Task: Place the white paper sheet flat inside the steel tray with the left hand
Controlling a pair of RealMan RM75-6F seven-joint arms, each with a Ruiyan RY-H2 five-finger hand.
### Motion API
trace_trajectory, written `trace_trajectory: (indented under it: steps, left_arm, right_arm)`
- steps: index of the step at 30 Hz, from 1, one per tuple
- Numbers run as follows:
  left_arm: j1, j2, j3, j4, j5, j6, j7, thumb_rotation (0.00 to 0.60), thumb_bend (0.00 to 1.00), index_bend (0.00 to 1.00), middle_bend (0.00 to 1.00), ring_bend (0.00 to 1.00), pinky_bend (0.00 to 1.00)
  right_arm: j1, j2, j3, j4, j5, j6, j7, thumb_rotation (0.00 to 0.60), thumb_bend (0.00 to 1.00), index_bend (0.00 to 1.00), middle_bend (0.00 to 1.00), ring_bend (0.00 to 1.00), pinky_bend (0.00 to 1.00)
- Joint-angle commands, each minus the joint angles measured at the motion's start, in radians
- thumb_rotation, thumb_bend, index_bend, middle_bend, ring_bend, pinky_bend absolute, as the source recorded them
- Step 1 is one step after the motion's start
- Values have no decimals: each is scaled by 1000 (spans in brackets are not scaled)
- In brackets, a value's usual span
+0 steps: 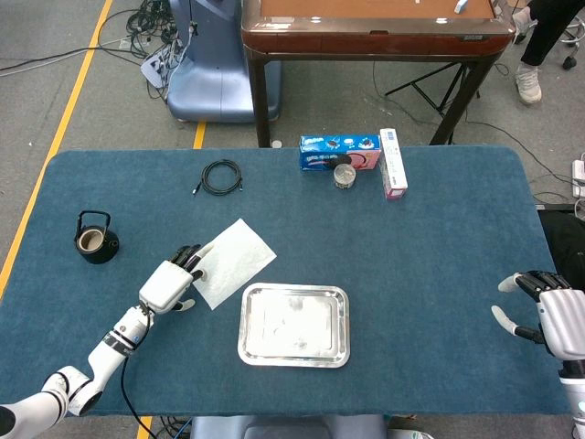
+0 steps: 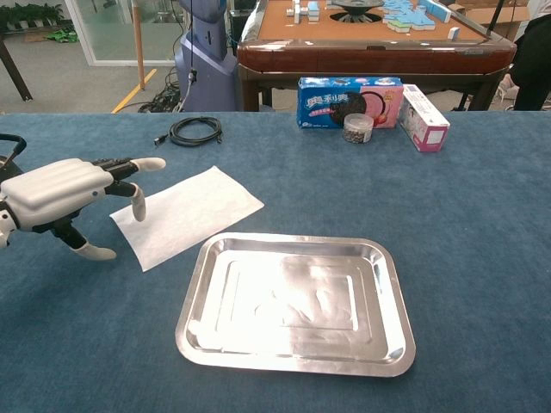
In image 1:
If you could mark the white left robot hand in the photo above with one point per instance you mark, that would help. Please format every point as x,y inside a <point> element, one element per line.
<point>166,285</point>

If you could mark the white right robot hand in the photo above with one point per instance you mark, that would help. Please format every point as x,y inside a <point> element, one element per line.
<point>562,320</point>

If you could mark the white paper napkin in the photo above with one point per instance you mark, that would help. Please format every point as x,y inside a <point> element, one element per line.
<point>237,265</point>

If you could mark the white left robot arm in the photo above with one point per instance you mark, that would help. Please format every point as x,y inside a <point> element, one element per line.
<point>114,347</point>

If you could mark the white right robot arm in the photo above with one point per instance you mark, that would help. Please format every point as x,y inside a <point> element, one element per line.
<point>576,393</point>

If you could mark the black teapot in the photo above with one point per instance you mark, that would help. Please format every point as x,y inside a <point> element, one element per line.
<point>103,253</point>

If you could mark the silver metal tray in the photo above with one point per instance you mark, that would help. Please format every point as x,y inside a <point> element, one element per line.
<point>292,324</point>

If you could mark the blue felt table cloth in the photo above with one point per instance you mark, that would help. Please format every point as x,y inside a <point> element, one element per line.
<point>434,274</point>

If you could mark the white power strip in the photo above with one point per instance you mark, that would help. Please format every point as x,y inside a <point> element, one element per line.
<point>578,176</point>
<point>157,66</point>

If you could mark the grey blue robot torso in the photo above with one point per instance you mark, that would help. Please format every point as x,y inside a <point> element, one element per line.
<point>288,430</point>

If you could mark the blue oreo cookie box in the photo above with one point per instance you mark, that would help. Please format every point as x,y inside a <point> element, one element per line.
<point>320,151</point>

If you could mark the small clear plastic jar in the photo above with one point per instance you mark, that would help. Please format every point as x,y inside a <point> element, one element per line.
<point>344,176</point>

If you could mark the pink and white carton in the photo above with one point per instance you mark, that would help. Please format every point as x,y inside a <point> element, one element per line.
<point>394,160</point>

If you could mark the office chair wheel base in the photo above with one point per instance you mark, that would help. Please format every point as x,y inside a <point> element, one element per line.
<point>569,61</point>

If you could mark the person's leg and shoe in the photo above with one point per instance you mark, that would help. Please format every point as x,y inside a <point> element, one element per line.
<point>541,36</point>

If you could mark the brown mahjong table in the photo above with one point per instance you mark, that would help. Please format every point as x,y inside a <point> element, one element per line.
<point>365,41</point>

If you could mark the single blue mahjong tile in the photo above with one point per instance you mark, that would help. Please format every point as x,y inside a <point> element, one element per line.
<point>460,5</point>

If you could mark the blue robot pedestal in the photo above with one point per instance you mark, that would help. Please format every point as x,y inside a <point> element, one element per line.
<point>215,82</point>

